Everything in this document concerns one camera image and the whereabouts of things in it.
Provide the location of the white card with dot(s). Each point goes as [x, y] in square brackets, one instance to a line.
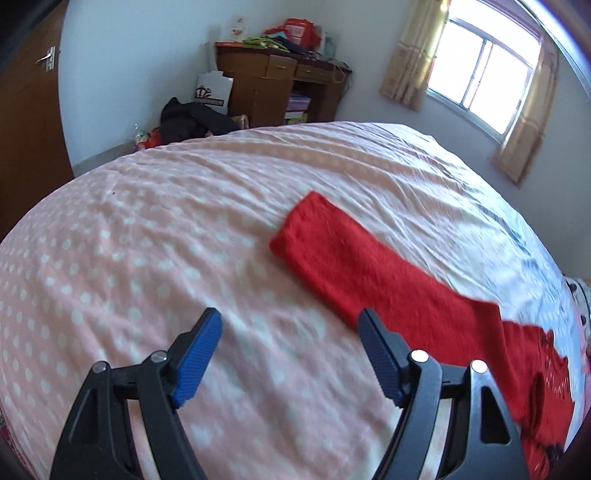
[235, 28]

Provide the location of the green clothes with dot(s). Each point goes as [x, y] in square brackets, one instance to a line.
[264, 43]

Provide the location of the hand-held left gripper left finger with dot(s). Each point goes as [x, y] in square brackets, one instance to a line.
[198, 360]

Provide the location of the brown wooden door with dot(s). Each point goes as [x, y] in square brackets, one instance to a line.
[27, 138]

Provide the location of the pink dotted blanket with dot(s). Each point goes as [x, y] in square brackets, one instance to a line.
[184, 230]

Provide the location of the wooden desk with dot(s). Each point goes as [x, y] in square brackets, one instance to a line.
[258, 87]

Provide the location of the stack of boxes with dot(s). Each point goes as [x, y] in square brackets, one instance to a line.
[298, 108]

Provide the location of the pink printed pillow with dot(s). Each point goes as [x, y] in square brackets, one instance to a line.
[579, 300]

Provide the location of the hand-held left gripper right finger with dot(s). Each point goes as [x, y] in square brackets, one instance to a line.
[381, 355]

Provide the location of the red knitted sweater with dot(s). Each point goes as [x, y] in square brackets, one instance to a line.
[351, 267]

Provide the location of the white paper bag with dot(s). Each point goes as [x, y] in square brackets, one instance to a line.
[213, 92]

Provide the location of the clear plastic bottle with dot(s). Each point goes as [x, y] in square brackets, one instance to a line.
[137, 136]

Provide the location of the red bag on desk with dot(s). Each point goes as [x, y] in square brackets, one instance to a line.
[300, 33]

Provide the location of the black jacket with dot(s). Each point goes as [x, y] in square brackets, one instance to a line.
[194, 121]

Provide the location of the window with white frame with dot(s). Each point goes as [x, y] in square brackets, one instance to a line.
[485, 78]

